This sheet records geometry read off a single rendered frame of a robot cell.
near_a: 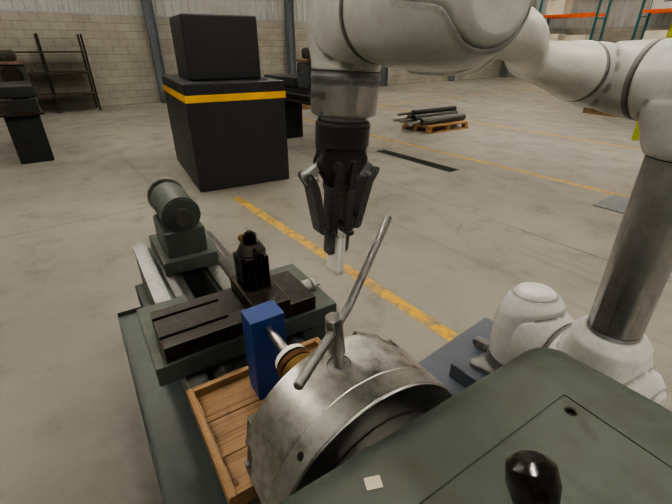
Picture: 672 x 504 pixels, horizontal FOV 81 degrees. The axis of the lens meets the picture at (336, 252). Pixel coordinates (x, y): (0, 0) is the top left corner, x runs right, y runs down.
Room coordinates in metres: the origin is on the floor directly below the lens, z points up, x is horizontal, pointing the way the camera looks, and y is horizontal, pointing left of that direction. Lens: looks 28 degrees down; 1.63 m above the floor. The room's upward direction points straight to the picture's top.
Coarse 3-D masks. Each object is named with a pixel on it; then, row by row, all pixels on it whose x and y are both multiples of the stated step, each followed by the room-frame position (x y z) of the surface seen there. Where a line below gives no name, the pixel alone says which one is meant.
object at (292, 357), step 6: (294, 348) 0.57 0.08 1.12; (300, 348) 0.58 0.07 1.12; (306, 348) 0.59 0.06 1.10; (288, 354) 0.56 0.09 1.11; (294, 354) 0.56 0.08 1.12; (300, 354) 0.55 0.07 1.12; (306, 354) 0.55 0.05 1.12; (282, 360) 0.55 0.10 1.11; (288, 360) 0.55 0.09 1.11; (294, 360) 0.54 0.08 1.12; (300, 360) 0.54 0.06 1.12; (282, 366) 0.54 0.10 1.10; (288, 366) 0.53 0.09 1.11; (282, 372) 0.53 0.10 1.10
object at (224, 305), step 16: (288, 272) 1.10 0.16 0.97; (288, 288) 1.01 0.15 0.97; (304, 288) 1.01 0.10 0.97; (176, 304) 0.92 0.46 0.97; (192, 304) 0.92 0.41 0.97; (208, 304) 0.92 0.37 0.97; (224, 304) 0.92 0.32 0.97; (240, 304) 0.92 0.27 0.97; (304, 304) 0.95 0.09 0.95; (160, 320) 0.85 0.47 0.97; (176, 320) 0.85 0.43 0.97; (192, 320) 0.85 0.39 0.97; (208, 320) 0.85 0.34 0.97; (224, 320) 0.85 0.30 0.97; (240, 320) 0.85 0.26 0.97; (160, 336) 0.78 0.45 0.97; (176, 336) 0.78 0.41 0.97; (192, 336) 0.78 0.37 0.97; (208, 336) 0.79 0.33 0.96; (224, 336) 0.82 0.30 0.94; (176, 352) 0.75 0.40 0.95; (192, 352) 0.77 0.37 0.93
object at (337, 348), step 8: (336, 312) 0.41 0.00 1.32; (328, 320) 0.40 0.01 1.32; (336, 320) 0.40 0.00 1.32; (328, 328) 0.40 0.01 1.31; (336, 328) 0.39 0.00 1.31; (336, 336) 0.39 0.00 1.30; (336, 344) 0.39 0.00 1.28; (344, 344) 0.40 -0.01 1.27; (336, 352) 0.40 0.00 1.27; (344, 352) 0.40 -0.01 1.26; (336, 360) 0.40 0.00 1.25
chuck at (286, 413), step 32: (352, 352) 0.43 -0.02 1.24; (384, 352) 0.44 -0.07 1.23; (288, 384) 0.39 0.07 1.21; (320, 384) 0.38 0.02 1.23; (352, 384) 0.37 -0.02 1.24; (256, 416) 0.38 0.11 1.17; (288, 416) 0.35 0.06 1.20; (256, 448) 0.35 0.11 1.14; (288, 448) 0.32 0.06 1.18; (256, 480) 0.33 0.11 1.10
